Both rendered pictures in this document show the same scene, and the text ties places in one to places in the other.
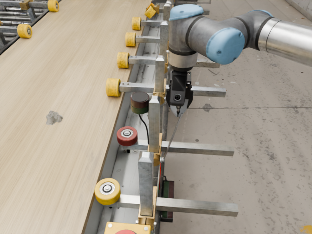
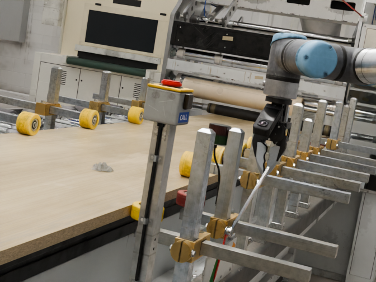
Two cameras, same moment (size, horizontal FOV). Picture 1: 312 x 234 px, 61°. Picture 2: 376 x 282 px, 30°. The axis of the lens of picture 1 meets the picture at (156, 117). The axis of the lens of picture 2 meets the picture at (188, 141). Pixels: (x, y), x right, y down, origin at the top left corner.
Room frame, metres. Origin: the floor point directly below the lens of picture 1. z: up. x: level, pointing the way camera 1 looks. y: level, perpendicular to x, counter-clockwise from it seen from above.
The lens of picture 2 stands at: (-1.12, -0.36, 1.30)
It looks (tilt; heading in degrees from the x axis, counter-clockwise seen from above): 7 degrees down; 15
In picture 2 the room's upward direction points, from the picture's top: 9 degrees clockwise
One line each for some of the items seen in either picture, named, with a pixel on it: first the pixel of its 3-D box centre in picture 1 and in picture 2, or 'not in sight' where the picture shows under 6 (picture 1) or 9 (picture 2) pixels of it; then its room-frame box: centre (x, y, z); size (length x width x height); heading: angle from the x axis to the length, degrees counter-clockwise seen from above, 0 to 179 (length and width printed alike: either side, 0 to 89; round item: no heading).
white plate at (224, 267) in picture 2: (159, 175); (219, 265); (0.65, -0.02, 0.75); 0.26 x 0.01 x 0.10; 176
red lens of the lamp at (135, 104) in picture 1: (139, 99); (219, 129); (0.68, 0.05, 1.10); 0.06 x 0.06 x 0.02
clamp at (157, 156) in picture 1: (153, 148); (222, 224); (0.70, 0.01, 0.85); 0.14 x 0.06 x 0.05; 176
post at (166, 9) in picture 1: (165, 46); (287, 168); (1.43, -0.05, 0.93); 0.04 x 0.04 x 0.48; 86
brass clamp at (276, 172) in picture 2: (163, 62); (273, 169); (1.20, -0.03, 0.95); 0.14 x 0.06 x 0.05; 176
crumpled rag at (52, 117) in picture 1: (53, 115); (103, 165); (0.81, 0.42, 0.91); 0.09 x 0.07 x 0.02; 21
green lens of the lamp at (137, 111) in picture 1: (140, 106); (218, 138); (0.68, 0.05, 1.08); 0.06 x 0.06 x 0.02
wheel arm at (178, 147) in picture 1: (177, 147); (255, 232); (0.71, -0.09, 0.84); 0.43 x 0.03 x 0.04; 86
